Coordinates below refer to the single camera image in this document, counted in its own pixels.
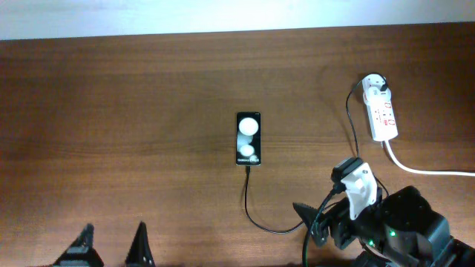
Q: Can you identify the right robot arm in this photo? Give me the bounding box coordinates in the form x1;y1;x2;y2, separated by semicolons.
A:
293;186;474;267

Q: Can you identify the white power strip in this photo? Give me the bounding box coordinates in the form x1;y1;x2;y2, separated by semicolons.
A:
363;88;399;142

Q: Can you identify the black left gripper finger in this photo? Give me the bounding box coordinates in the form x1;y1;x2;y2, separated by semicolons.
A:
125;222;156;267
53;223;104;267

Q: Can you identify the white power strip cord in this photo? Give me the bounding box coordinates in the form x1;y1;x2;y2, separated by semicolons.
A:
381;139;475;177

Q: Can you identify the white USB charger plug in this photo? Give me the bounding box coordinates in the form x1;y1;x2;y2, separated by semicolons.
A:
362;73;390;105

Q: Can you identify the black USB charging cable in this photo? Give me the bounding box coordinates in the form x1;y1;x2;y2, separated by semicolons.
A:
243;73;390;235

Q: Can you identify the black Galaxy smartphone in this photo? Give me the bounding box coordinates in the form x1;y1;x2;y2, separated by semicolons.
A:
235;111;262;166

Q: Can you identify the black right camera cable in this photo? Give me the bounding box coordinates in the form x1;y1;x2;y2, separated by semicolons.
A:
301;183;348;267

